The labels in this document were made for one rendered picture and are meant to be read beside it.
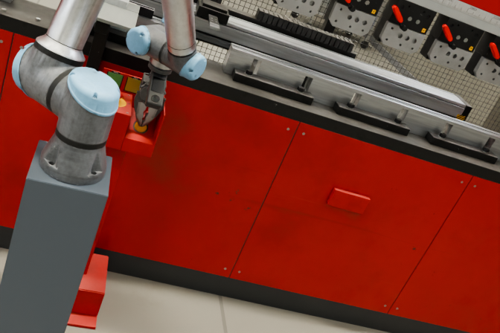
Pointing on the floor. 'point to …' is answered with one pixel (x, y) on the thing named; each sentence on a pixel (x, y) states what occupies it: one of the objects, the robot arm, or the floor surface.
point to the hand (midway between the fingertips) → (141, 123)
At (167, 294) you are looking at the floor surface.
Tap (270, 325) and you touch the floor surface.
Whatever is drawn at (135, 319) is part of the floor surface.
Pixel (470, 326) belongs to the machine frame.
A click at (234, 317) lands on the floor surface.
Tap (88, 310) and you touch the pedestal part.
